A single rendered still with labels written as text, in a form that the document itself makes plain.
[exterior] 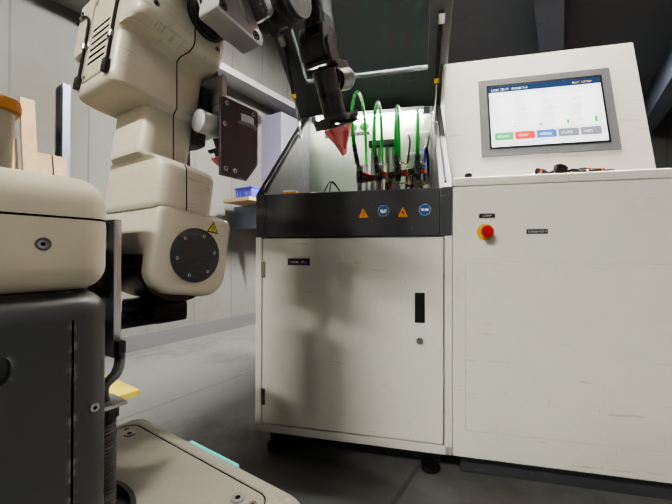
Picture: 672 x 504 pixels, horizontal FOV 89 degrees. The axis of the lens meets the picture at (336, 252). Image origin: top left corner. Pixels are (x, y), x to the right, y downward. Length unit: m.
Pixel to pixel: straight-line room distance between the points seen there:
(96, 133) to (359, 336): 2.37
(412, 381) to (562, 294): 0.54
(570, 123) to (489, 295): 0.76
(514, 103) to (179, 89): 1.26
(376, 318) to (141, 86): 0.91
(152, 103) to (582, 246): 1.18
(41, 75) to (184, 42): 2.27
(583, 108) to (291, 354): 1.43
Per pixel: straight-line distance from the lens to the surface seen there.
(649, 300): 1.35
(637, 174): 1.36
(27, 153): 2.62
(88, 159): 2.93
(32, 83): 2.96
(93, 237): 0.46
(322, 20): 0.93
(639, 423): 1.42
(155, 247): 0.67
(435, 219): 1.18
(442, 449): 1.34
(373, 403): 1.29
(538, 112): 1.63
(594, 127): 1.65
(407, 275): 1.18
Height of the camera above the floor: 0.73
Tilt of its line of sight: level
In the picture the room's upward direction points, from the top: straight up
